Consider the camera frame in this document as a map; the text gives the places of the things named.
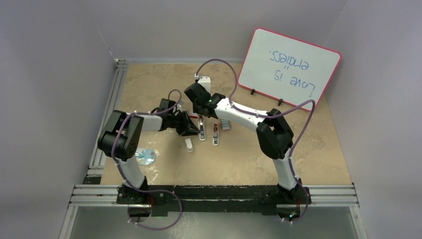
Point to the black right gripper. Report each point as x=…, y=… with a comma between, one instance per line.
x=195, y=109

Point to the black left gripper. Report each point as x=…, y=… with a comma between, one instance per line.
x=187, y=128

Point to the long white stapler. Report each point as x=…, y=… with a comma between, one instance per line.
x=201, y=126

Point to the red white staple box sleeve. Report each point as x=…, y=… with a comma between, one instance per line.
x=193, y=115

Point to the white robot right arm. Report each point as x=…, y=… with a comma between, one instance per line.
x=274, y=135

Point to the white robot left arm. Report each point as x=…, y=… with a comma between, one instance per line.
x=120, y=136

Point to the blue hair clip package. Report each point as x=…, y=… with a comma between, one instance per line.
x=145, y=156

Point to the pink framed whiteboard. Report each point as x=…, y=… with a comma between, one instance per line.
x=286, y=68

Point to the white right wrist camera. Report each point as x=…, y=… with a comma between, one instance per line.
x=204, y=81

